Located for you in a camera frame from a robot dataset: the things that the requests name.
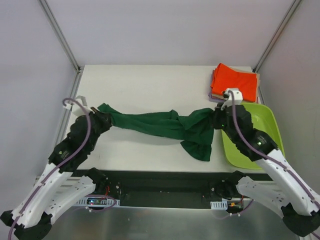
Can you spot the aluminium frame post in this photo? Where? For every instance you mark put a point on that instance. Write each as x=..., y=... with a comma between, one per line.
x=59, y=35
x=294, y=6

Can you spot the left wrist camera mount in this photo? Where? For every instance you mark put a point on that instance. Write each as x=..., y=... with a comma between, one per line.
x=78, y=105

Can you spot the white cable duct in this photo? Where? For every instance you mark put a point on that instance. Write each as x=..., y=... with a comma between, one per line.
x=97, y=202
x=219, y=205

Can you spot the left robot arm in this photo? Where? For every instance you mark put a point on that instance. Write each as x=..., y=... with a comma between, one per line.
x=34, y=217

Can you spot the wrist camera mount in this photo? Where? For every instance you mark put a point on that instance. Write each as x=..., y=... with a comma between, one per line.
x=232, y=96
x=78, y=105

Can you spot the left aluminium frame post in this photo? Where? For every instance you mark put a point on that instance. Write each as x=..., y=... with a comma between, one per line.
x=59, y=35

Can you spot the dark green t-shirt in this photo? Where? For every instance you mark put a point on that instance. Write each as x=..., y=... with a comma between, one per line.
x=195, y=131

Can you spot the purple folded t-shirt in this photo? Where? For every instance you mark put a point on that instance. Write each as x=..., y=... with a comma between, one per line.
x=211, y=97

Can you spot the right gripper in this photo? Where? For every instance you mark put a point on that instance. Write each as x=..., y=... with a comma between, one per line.
x=219, y=119

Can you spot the left white cable duct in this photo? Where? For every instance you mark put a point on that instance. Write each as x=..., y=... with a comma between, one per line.
x=97, y=202

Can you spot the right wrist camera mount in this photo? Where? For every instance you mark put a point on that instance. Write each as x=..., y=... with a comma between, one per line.
x=232, y=96

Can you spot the orange folded t-shirt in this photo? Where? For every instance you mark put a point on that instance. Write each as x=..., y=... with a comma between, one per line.
x=233, y=81

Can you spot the right aluminium frame post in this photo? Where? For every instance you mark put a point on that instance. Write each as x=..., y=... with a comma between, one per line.
x=294, y=6

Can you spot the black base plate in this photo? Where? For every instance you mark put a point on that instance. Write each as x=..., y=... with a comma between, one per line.
x=159, y=189

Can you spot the right white cable duct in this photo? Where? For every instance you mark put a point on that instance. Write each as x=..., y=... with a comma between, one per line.
x=219, y=205

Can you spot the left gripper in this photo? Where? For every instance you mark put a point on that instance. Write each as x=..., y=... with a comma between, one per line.
x=100, y=120

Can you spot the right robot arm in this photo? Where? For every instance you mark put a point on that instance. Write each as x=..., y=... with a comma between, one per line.
x=297, y=204

